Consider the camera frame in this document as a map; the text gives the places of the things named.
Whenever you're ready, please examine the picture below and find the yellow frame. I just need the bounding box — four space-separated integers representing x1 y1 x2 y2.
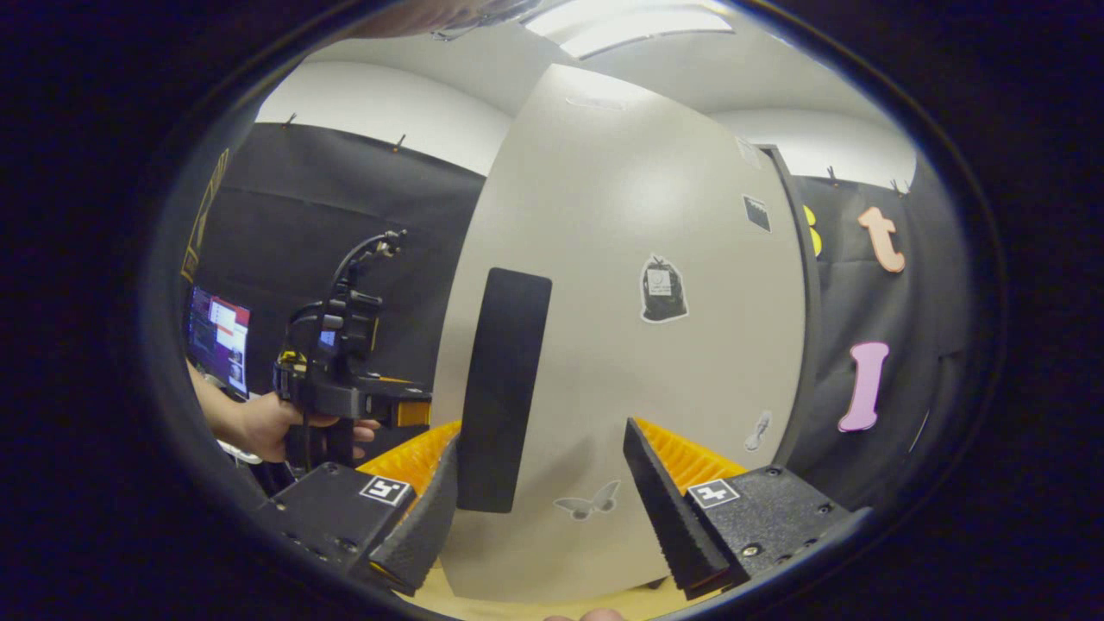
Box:
179 148 230 284

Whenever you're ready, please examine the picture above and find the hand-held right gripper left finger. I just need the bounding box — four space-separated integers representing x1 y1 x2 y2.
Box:
257 420 462 596

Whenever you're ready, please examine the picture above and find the grey cabinet door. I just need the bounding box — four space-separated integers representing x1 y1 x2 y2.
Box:
429 62 810 605

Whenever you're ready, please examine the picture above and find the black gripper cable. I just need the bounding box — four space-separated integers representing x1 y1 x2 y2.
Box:
323 229 408 298

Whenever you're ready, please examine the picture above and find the black backdrop cloth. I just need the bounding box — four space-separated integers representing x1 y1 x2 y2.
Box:
177 121 975 510

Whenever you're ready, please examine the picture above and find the large ceiling light panel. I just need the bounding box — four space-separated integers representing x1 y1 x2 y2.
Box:
522 0 736 60

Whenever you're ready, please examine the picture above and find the dark grey cabinet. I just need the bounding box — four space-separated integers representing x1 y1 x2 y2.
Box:
757 143 822 471

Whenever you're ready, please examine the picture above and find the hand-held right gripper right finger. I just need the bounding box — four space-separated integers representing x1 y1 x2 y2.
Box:
623 417 872 602

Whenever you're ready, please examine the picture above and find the computer monitor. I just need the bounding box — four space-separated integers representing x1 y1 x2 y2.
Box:
185 287 252 399

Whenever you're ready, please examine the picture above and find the black door handle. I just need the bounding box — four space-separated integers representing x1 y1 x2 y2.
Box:
455 267 554 515

